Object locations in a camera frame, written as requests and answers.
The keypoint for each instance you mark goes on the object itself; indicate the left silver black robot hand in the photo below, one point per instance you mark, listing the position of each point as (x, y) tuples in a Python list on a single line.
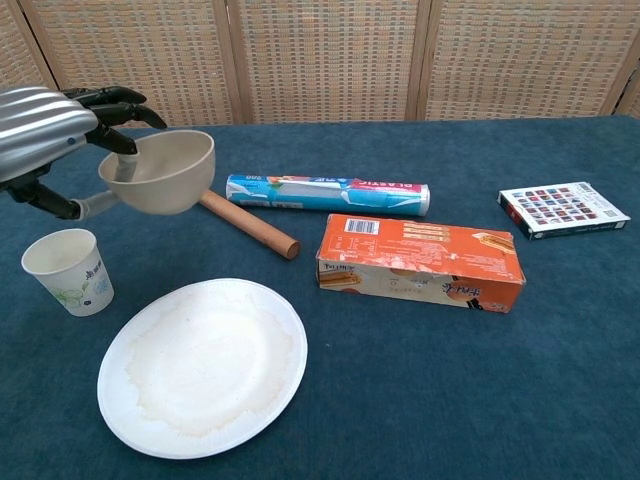
[(40, 125)]

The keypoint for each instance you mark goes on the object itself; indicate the beige bowl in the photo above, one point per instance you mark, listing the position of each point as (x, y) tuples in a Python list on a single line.
[(170, 180)]

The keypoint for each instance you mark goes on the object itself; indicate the white printed paper cup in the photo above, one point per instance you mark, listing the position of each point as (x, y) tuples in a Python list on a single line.
[(75, 285)]

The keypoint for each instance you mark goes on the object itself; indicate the brown wooden rolling pin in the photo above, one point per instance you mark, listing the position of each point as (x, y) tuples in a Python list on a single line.
[(250, 227)]

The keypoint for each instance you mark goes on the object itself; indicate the blue plastic wrap roll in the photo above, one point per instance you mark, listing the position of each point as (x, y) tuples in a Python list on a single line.
[(320, 195)]

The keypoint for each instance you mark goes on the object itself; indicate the white paper plate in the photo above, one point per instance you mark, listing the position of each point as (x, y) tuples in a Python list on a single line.
[(200, 370)]

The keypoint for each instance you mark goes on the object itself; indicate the woven rattan folding screen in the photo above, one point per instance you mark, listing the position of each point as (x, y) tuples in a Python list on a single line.
[(325, 55)]

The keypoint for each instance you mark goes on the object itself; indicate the orange biscuit box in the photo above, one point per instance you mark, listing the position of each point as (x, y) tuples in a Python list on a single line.
[(420, 260)]

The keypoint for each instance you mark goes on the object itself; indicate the dark blue table cloth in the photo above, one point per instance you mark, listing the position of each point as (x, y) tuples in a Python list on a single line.
[(450, 375)]

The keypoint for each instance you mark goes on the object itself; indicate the card box with coloured squares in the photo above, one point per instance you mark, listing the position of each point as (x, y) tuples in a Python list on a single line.
[(560, 207)]

